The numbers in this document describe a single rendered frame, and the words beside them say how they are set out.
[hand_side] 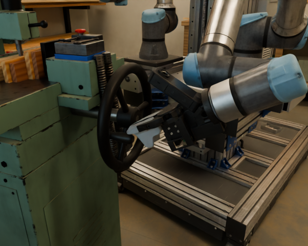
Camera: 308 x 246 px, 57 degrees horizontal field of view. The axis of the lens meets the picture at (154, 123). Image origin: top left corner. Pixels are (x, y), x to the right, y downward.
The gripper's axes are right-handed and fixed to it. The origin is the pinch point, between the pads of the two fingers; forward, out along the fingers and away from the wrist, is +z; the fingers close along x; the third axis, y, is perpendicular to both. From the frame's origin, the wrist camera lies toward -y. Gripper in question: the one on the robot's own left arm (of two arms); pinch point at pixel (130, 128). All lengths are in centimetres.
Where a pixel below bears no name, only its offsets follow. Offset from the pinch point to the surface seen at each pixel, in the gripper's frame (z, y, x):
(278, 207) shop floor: 2, 95, 95
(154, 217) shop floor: 57, 64, 61
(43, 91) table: 17.7, -16.6, 0.4
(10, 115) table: 18.9, -14.4, -10.4
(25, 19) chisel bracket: 20.1, -35.8, 10.2
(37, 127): 21.6, -9.6, -3.6
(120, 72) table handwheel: -0.6, -12.0, 6.3
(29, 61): 22.6, -25.6, 6.2
